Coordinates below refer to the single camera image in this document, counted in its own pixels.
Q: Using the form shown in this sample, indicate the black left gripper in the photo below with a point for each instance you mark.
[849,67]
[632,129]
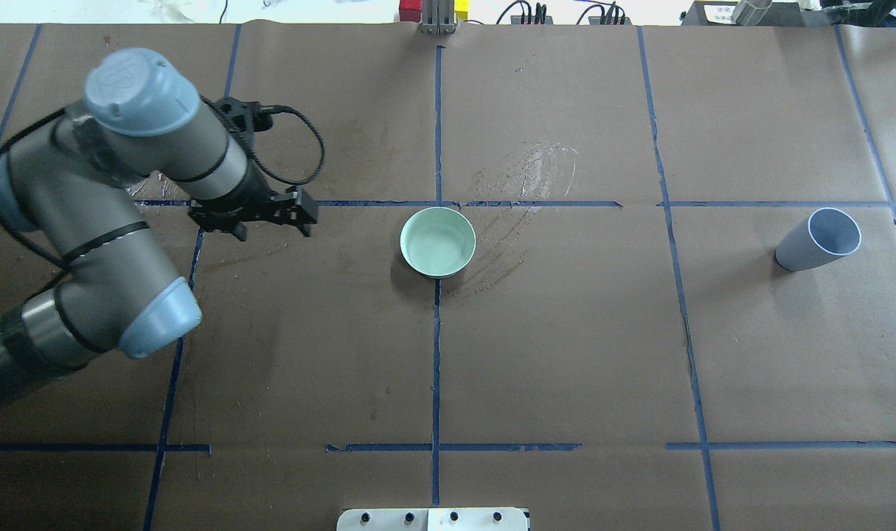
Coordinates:
[250,198]

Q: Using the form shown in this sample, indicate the mint green bowl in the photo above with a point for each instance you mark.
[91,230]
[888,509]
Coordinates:
[437,242]

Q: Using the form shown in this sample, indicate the blue-grey plastic cup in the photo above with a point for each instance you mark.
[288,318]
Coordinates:
[825,236]

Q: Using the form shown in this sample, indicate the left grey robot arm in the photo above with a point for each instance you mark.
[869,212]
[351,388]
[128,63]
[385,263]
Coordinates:
[64,196]

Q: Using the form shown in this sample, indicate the black power strip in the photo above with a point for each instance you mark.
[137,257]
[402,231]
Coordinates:
[566,13]

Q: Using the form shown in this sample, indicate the steel metal cup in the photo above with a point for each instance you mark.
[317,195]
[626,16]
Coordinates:
[750,13]

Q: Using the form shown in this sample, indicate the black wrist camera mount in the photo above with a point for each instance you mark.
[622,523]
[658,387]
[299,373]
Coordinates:
[246,117]

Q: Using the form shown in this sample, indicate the aluminium frame post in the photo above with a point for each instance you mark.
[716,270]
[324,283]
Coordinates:
[438,17]

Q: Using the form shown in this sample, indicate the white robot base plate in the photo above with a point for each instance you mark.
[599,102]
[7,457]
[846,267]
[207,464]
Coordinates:
[435,518]

